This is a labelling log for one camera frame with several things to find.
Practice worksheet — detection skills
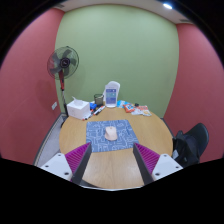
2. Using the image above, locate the orange and white snack packet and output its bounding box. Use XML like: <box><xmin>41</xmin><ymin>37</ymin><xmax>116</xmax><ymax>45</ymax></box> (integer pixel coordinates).
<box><xmin>137</xmin><ymin>105</ymin><xmax>152</xmax><ymax>117</ymax></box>

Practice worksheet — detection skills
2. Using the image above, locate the acrylic sign stand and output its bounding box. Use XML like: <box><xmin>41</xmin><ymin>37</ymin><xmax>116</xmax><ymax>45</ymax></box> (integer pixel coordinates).
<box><xmin>104</xmin><ymin>82</ymin><xmax>120</xmax><ymax>108</ymax></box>

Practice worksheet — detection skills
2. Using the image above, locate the black mesh pen cup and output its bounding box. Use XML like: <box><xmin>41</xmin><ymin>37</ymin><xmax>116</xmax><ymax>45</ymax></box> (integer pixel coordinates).
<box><xmin>93</xmin><ymin>93</ymin><xmax>105</xmax><ymax>107</ymax></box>

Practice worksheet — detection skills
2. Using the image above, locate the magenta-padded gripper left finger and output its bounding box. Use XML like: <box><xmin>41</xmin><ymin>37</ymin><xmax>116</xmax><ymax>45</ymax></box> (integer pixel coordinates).
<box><xmin>39</xmin><ymin>142</ymin><xmax>93</xmax><ymax>185</ymax></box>

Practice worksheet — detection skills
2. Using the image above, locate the blue patterned mouse pad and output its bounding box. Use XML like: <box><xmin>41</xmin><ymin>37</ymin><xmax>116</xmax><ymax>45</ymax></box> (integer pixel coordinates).
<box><xmin>85</xmin><ymin>119</ymin><xmax>140</xmax><ymax>154</ymax></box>

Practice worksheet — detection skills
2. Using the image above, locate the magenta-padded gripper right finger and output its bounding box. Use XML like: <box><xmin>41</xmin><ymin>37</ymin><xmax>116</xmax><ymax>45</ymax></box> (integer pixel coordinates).
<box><xmin>132</xmin><ymin>142</ymin><xmax>184</xmax><ymax>186</ymax></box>

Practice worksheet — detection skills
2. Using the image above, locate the black standing fan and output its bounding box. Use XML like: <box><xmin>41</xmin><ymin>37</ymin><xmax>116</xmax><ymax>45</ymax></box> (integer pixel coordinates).
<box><xmin>46</xmin><ymin>45</ymin><xmax>80</xmax><ymax>118</ymax></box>

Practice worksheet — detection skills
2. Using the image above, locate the black office chair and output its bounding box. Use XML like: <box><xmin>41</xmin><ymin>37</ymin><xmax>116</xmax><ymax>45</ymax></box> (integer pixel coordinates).
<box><xmin>173</xmin><ymin>122</ymin><xmax>210</xmax><ymax>168</ymax></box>

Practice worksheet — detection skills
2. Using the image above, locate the beige computer mouse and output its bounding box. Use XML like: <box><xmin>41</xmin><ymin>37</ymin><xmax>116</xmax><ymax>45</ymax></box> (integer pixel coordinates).
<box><xmin>104</xmin><ymin>125</ymin><xmax>119</xmax><ymax>142</ymax></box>

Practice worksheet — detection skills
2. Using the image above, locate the white red-capped marker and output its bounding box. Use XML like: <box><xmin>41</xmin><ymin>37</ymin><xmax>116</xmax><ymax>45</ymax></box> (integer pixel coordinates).
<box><xmin>83</xmin><ymin>111</ymin><xmax>95</xmax><ymax>121</ymax></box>
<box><xmin>93</xmin><ymin>105</ymin><xmax>106</xmax><ymax>116</ymax></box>

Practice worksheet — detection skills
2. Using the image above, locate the white tissue box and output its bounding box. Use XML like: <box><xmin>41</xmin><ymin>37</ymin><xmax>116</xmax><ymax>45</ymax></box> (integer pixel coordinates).
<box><xmin>66</xmin><ymin>96</ymin><xmax>91</xmax><ymax>120</ymax></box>

